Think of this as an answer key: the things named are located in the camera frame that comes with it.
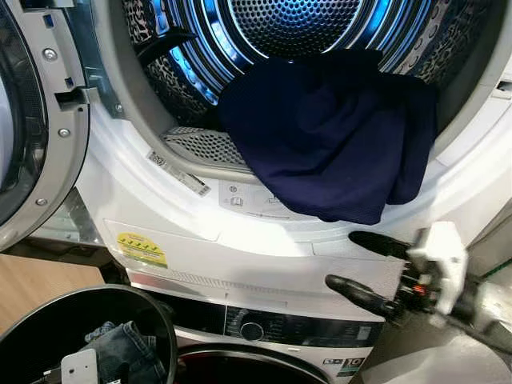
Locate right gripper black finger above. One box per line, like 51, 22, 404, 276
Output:
324, 274, 402, 322
348, 230, 418, 261

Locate navy blue garment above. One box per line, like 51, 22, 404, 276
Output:
218, 50, 438, 226

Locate white plastic sheet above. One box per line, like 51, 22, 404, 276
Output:
352, 316, 512, 384

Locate washer capacity sticker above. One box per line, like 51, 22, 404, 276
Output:
322, 354, 366, 378

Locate black washer control dial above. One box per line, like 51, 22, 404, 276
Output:
240, 320, 265, 342

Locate round washer door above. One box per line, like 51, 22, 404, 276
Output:
174, 342, 333, 384

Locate white dryer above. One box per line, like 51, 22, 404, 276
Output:
68, 0, 512, 325

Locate perforated metal lint filter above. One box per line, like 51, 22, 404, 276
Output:
160, 126, 253, 173

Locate white barcode label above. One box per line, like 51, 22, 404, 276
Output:
146, 150, 211, 198

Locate yellow energy label sticker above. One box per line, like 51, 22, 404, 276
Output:
116, 232, 169, 269

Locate blue jeans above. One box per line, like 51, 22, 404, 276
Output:
82, 320, 166, 384

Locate black drum baffle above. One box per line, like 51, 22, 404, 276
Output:
134, 28, 198, 66

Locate black laundry basket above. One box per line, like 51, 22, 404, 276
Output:
0, 284, 178, 384

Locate grey round dryer door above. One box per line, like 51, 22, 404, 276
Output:
0, 0, 90, 253

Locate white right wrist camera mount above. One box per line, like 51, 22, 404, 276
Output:
405, 222, 470, 318

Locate green cable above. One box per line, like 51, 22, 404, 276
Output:
480, 258, 512, 281

